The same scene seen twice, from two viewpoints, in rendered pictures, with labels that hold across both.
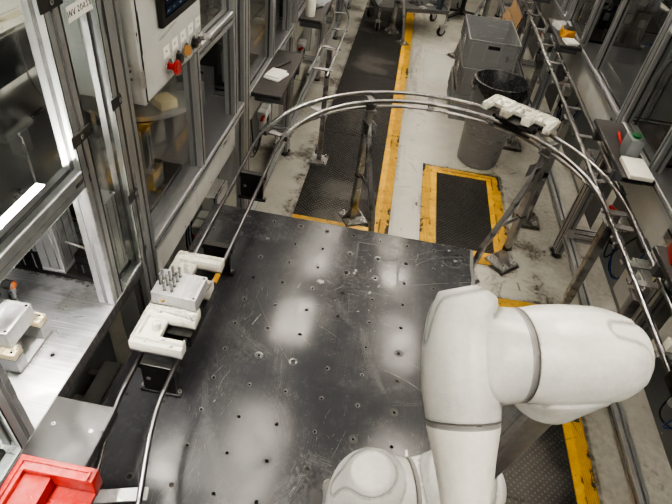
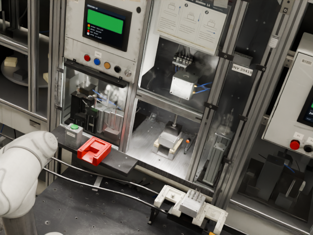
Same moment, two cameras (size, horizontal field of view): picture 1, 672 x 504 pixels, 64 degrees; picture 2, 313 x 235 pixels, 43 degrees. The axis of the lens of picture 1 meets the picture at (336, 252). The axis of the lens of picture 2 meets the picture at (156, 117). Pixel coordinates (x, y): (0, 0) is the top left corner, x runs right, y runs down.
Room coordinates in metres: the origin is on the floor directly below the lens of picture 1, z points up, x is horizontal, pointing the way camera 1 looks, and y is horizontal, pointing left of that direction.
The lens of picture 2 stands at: (1.12, -1.09, 2.36)
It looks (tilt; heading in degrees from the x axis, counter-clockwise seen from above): 34 degrees down; 105
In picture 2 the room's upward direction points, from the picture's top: 12 degrees clockwise
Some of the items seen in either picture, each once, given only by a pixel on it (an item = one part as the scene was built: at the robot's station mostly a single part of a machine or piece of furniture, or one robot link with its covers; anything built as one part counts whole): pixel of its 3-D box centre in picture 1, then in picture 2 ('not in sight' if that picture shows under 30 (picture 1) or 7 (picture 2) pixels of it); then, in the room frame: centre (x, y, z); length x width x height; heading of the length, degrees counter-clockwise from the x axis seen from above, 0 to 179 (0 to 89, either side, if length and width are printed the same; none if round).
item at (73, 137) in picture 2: not in sight; (74, 134); (0.26, 0.50, 0.97); 0.08 x 0.08 x 0.12; 87
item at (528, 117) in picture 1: (518, 118); not in sight; (2.55, -0.81, 0.84); 0.37 x 0.14 x 0.10; 55
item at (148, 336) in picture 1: (181, 305); (189, 212); (1.01, 0.42, 0.84); 0.36 x 0.14 x 0.10; 177
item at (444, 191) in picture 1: (462, 210); not in sight; (2.88, -0.78, 0.01); 1.00 x 0.55 x 0.01; 177
